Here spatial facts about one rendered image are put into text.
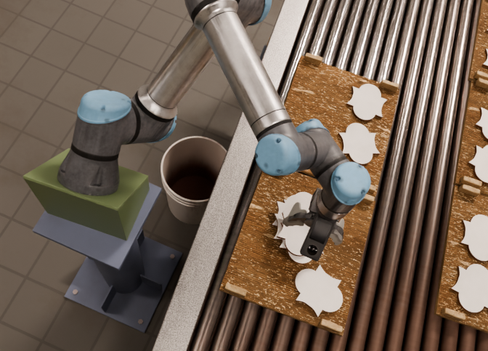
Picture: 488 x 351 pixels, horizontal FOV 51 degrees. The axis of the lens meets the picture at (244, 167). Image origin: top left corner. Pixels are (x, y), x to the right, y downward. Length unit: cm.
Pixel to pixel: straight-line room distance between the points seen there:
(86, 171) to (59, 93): 154
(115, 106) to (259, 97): 41
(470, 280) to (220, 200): 75
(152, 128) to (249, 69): 44
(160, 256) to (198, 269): 95
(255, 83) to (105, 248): 75
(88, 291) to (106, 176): 114
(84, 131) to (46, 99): 154
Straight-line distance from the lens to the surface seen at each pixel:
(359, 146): 163
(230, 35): 99
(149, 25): 300
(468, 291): 160
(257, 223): 146
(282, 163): 90
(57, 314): 239
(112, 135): 125
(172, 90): 127
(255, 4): 116
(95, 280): 237
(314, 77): 173
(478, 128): 185
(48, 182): 131
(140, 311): 233
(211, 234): 146
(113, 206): 126
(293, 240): 139
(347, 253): 150
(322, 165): 102
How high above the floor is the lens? 231
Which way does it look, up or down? 65 degrees down
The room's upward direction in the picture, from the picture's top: 17 degrees clockwise
